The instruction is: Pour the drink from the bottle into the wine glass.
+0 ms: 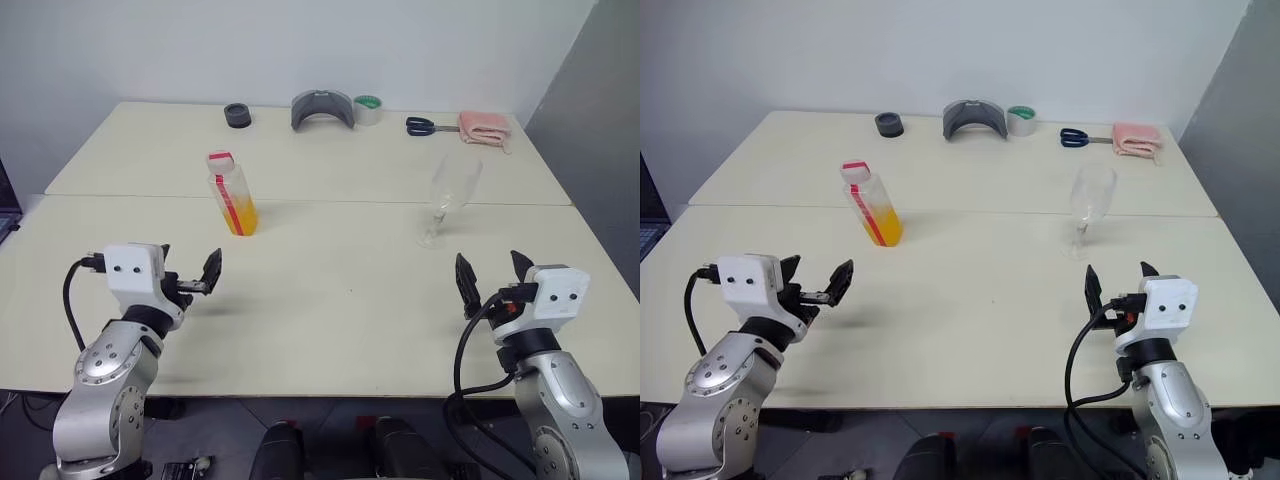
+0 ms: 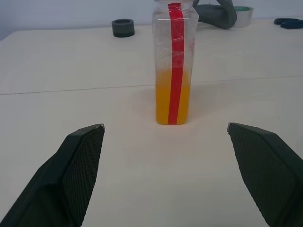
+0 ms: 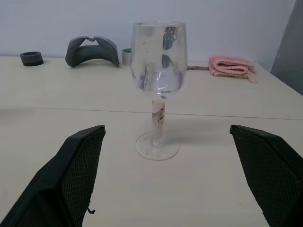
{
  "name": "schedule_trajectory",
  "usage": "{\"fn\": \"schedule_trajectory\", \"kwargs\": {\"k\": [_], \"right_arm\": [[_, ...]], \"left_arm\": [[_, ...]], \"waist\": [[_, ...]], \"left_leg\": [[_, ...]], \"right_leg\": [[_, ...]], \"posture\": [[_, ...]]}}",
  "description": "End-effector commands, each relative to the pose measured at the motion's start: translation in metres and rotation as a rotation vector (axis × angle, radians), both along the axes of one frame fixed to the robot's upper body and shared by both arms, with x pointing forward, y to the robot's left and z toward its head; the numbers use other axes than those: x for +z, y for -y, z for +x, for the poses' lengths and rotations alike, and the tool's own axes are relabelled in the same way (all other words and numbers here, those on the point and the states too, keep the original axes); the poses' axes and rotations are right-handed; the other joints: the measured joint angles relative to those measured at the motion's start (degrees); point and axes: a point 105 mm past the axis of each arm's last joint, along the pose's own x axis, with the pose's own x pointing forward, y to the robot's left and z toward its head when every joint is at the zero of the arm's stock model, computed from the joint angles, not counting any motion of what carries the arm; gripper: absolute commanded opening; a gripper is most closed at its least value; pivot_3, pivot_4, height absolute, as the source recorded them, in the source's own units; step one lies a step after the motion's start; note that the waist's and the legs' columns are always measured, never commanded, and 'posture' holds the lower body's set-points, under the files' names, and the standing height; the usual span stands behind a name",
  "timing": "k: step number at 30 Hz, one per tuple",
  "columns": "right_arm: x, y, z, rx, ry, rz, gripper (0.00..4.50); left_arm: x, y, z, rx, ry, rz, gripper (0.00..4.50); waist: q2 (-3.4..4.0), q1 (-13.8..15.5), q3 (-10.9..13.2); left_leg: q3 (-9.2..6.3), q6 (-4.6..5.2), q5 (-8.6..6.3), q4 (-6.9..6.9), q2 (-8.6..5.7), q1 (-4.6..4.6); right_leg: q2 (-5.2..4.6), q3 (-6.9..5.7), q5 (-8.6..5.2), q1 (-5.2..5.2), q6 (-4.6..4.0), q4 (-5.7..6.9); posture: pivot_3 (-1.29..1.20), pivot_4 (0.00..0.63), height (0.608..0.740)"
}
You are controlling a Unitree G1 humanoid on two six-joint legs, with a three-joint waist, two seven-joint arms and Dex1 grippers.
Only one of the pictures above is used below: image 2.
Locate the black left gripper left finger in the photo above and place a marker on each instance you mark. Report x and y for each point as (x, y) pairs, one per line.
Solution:
(59, 179)

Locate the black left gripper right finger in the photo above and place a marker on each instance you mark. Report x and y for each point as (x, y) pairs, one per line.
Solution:
(267, 170)

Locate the yellow liquid bottle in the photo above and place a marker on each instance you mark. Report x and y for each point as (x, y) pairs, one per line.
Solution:
(163, 104)

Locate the silver tape roll green core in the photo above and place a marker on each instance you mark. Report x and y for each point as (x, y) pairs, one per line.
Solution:
(244, 20)

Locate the grey curved plastic shell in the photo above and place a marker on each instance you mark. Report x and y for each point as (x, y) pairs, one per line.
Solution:
(227, 19)

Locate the black round cylinder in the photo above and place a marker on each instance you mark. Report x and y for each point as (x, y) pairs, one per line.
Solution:
(123, 28)

